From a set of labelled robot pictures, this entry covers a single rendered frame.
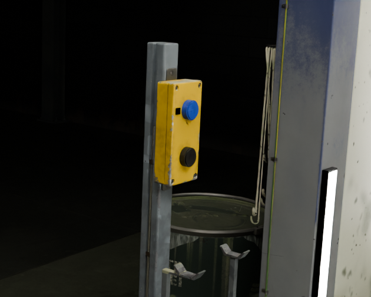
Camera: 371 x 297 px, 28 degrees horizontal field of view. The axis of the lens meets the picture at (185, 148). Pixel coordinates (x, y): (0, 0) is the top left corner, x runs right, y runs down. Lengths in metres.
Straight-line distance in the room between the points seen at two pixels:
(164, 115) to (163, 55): 0.15
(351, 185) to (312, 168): 0.26
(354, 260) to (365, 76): 0.63
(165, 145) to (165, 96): 0.12
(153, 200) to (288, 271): 0.60
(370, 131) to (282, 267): 0.54
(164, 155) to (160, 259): 0.30
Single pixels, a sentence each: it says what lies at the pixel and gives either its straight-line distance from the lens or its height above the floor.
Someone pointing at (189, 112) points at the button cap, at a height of 1.48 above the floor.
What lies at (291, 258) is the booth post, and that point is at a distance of 2.32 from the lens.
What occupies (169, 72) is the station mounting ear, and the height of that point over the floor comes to 1.57.
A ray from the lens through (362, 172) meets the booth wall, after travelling 2.50.
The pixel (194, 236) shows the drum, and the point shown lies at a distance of 2.87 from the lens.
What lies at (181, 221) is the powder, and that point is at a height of 0.86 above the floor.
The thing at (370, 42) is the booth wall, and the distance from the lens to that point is 2.41.
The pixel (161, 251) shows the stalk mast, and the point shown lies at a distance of 1.97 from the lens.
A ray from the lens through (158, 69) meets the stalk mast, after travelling 1.86.
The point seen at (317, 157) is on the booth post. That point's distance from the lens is 2.21.
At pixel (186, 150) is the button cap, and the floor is 1.38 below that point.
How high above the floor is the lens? 1.76
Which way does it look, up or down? 12 degrees down
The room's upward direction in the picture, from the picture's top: 3 degrees clockwise
